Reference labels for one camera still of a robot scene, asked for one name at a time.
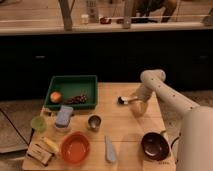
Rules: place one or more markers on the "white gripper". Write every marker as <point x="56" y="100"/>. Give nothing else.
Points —
<point x="142" y="93"/>

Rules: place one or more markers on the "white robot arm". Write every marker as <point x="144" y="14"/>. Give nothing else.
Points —
<point x="195" y="148"/>

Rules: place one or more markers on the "small metal cup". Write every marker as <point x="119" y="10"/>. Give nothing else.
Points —
<point x="94" y="123"/>

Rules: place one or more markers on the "green plastic cup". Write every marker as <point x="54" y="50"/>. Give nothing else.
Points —
<point x="38" y="123"/>

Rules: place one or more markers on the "dark brown bowl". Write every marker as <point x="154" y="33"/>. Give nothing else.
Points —
<point x="155" y="146"/>

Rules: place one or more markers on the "grey blue spatula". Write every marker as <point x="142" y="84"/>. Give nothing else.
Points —
<point x="110" y="153"/>

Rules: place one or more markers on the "dark grape bunch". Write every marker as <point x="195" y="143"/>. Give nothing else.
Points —
<point x="80" y="99"/>

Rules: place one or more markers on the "green plastic tray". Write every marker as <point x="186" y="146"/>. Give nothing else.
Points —
<point x="71" y="86"/>

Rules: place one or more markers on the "orange plastic bowl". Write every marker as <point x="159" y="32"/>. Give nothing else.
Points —
<point x="75" y="148"/>

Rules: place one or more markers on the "blue sponge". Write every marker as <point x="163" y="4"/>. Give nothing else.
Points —
<point x="63" y="116"/>

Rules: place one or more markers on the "orange peach fruit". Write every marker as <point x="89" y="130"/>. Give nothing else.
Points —
<point x="55" y="97"/>

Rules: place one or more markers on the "red object on shelf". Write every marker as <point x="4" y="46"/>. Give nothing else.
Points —
<point x="104" y="21"/>

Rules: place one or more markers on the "yellow banana toy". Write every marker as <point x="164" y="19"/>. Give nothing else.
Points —
<point x="52" y="145"/>

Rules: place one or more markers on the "person in background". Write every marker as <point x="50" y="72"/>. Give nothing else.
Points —
<point x="145" y="7"/>

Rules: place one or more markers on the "wooden block holder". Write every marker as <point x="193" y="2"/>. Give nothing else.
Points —
<point x="39" y="153"/>

